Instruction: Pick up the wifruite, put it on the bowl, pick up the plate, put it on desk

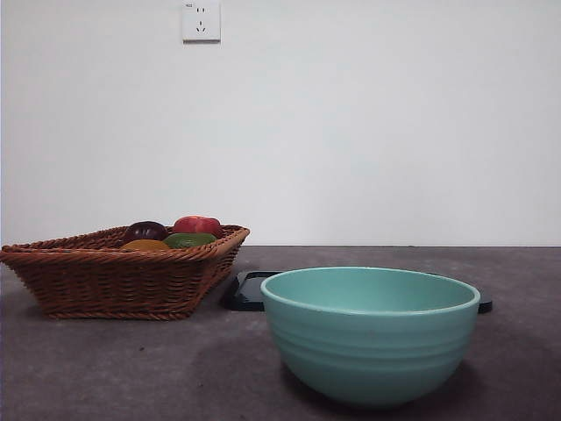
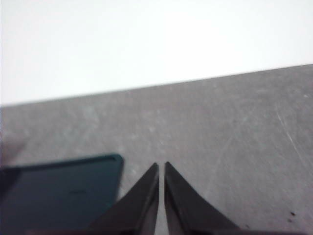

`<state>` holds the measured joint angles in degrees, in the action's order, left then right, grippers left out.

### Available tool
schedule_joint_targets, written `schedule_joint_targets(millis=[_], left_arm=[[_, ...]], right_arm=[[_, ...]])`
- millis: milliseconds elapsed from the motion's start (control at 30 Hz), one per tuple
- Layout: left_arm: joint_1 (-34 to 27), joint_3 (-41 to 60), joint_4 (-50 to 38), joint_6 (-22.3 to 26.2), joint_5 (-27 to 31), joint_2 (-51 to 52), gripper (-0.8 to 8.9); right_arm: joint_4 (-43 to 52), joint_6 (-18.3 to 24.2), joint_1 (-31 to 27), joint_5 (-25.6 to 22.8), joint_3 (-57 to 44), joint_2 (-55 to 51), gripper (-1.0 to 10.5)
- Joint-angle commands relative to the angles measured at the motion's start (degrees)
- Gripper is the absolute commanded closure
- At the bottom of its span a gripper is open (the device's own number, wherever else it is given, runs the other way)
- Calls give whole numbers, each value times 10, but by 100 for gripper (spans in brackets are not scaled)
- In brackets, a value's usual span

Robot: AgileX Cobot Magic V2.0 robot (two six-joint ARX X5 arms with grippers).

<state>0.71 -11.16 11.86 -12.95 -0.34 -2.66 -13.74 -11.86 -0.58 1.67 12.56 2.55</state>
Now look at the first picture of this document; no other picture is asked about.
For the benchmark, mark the dark purple round fruit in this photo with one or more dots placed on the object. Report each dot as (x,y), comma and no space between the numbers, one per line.
(144,230)

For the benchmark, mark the white wall socket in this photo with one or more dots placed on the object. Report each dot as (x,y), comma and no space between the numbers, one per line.
(201,22)

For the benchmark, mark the red apple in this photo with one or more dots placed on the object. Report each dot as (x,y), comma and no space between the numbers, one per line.
(197,226)

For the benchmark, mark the orange-brown round fruit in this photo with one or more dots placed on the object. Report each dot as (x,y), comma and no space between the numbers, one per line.
(144,245)

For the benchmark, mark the green avocado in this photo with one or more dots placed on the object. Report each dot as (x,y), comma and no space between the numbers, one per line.
(188,240)

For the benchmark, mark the dark rectangular tray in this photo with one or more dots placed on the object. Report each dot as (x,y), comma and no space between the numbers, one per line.
(245,294)

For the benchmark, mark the teal ribbed bowl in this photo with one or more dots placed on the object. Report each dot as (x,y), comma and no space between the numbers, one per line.
(372,346)

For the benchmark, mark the brown wicker basket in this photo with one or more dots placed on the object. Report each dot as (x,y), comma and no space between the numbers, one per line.
(109,285)

